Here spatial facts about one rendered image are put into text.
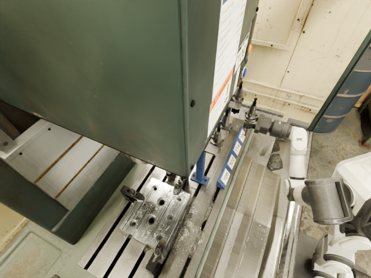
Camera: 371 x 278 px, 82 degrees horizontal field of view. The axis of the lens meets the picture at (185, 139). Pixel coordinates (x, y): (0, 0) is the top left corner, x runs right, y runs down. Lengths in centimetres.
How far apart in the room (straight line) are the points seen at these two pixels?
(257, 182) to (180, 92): 125
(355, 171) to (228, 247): 72
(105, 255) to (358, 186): 105
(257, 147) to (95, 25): 146
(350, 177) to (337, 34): 79
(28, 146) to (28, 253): 92
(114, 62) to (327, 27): 123
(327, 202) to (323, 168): 188
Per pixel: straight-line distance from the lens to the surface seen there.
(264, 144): 167
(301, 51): 148
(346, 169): 95
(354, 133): 330
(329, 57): 150
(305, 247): 207
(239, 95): 121
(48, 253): 168
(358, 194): 93
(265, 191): 150
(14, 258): 178
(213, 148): 98
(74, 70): 43
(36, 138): 97
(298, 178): 117
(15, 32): 50
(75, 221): 144
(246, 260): 133
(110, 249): 118
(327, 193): 87
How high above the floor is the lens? 200
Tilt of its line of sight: 50 degrees down
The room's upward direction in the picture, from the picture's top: 2 degrees counter-clockwise
